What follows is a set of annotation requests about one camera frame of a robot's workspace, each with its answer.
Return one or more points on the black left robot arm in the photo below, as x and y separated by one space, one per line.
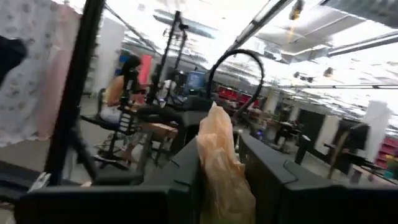
199 107

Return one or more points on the white hanging cloth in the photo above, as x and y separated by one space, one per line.
376 123

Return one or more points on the black post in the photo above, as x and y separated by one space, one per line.
303 147

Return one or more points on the red shelving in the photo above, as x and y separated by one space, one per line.
236 95

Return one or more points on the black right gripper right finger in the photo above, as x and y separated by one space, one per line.
280 186

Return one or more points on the computer monitor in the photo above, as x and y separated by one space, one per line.
194 81

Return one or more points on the black camera stand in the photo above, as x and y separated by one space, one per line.
174 56

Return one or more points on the black panel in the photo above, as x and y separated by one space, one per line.
311 124

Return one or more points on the person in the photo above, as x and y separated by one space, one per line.
119 90

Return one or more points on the black metal table frame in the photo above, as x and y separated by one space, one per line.
76 93

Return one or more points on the silver metal bracket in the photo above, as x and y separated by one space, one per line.
40 182

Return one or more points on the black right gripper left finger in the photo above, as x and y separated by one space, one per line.
174 193

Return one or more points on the cream garlic bulb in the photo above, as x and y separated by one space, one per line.
222 168

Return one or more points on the black office chair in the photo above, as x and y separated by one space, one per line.
115 133

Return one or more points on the wooden table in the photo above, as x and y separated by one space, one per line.
158 129

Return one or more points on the white floral cloth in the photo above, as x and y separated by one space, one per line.
18 87

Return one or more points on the pink cloth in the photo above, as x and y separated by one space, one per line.
59 74

